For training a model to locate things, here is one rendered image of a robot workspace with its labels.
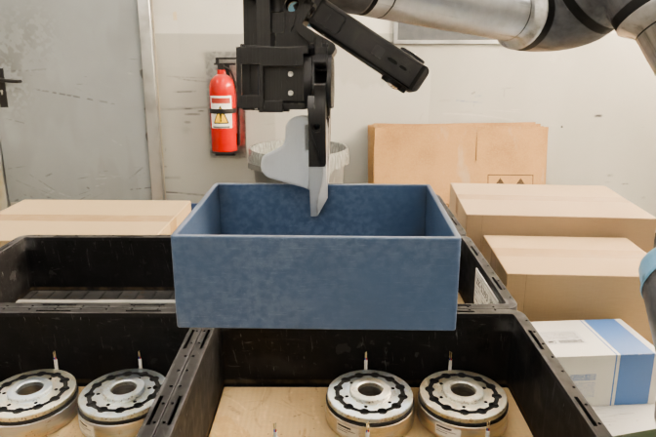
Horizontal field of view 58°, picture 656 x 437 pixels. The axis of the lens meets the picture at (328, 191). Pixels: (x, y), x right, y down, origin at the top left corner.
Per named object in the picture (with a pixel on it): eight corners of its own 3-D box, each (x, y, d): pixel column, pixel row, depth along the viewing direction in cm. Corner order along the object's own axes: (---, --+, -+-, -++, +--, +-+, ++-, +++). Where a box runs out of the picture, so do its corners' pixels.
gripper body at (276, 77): (252, 114, 58) (251, -13, 56) (340, 115, 57) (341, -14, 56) (236, 116, 50) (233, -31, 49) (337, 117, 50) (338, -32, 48)
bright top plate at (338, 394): (405, 373, 75) (405, 369, 74) (420, 422, 65) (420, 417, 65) (326, 374, 74) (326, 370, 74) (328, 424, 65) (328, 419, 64)
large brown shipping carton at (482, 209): (596, 258, 159) (604, 185, 154) (645, 305, 130) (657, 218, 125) (446, 253, 162) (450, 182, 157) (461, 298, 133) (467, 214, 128)
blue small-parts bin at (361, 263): (427, 255, 56) (430, 183, 54) (456, 331, 42) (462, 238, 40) (218, 253, 57) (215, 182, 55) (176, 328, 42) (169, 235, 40)
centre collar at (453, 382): (476, 380, 72) (476, 376, 72) (490, 405, 67) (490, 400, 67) (436, 382, 72) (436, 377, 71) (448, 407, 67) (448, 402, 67)
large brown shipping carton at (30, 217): (195, 279, 145) (190, 200, 140) (157, 337, 116) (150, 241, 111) (34, 277, 146) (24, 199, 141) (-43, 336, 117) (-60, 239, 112)
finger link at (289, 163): (265, 215, 55) (264, 115, 54) (327, 216, 55) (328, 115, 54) (259, 220, 52) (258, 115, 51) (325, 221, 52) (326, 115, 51)
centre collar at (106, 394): (151, 380, 72) (150, 376, 72) (137, 404, 67) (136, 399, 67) (111, 379, 72) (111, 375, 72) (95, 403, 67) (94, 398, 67)
